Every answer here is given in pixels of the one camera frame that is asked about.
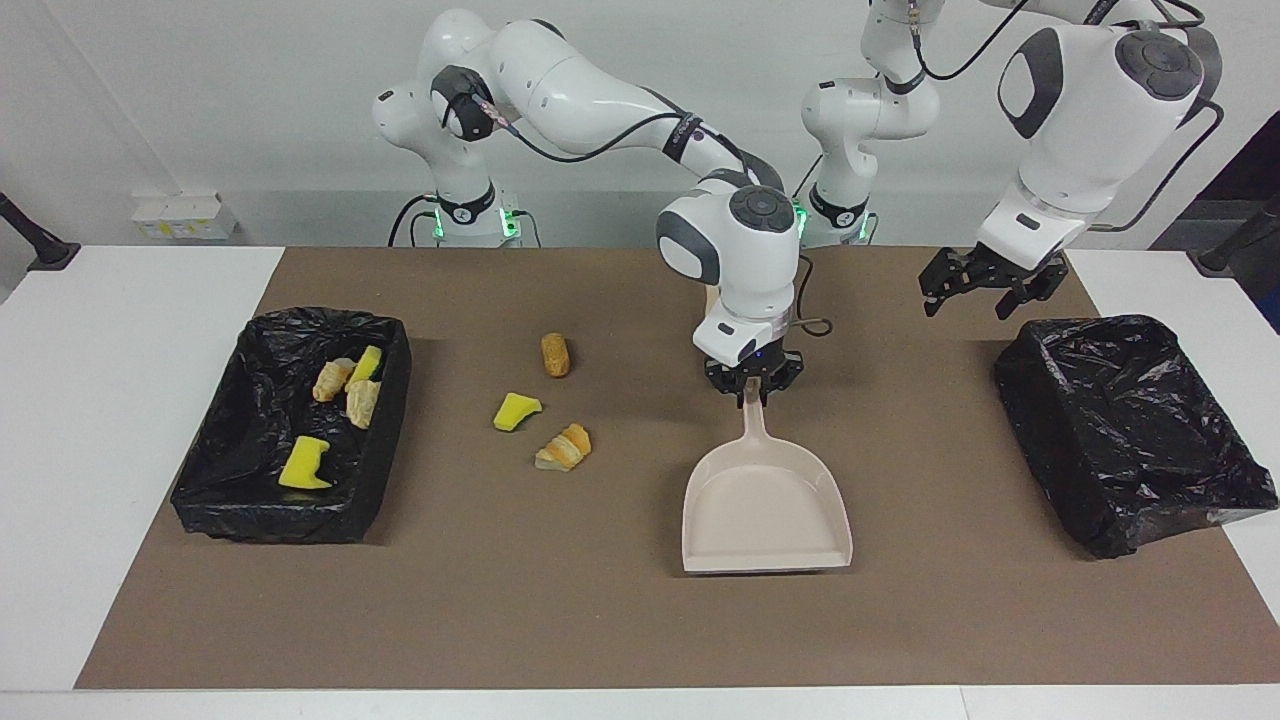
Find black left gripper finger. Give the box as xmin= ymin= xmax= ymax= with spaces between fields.
xmin=995 ymin=286 xmax=1047 ymax=322
xmin=918 ymin=253 xmax=968 ymax=320

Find beige plastic dustpan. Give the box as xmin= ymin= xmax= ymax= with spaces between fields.
xmin=682 ymin=380 xmax=854 ymax=575

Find croissant piece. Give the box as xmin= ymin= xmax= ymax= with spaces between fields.
xmin=534 ymin=422 xmax=593 ymax=473
xmin=312 ymin=357 xmax=357 ymax=403
xmin=345 ymin=380 xmax=383 ymax=430

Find notched green yellow sponge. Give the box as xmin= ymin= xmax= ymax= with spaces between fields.
xmin=278 ymin=436 xmax=333 ymax=491

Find black bag-lined bin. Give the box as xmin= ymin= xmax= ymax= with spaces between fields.
xmin=170 ymin=306 xmax=413 ymax=546
xmin=993 ymin=314 xmax=1280 ymax=560

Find brown paper table mat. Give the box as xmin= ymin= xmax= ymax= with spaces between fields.
xmin=75 ymin=247 xmax=1280 ymax=691

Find dark background panel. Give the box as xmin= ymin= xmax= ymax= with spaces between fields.
xmin=1150 ymin=105 xmax=1280 ymax=336

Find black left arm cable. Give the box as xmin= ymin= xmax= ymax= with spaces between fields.
xmin=905 ymin=0 xmax=1227 ymax=233

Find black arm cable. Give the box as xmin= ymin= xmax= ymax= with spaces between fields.
xmin=480 ymin=95 xmax=833 ymax=338
xmin=905 ymin=0 xmax=1227 ymax=233

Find black camera stand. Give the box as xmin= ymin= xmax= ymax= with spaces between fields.
xmin=0 ymin=192 xmax=82 ymax=273
xmin=1197 ymin=195 xmax=1280 ymax=276

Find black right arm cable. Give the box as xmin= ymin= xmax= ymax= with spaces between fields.
xmin=480 ymin=95 xmax=833 ymax=338

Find black right base cable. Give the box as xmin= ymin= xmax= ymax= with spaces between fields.
xmin=388 ymin=193 xmax=543 ymax=249

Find white wall socket box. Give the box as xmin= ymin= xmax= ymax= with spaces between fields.
xmin=132 ymin=192 xmax=241 ymax=241

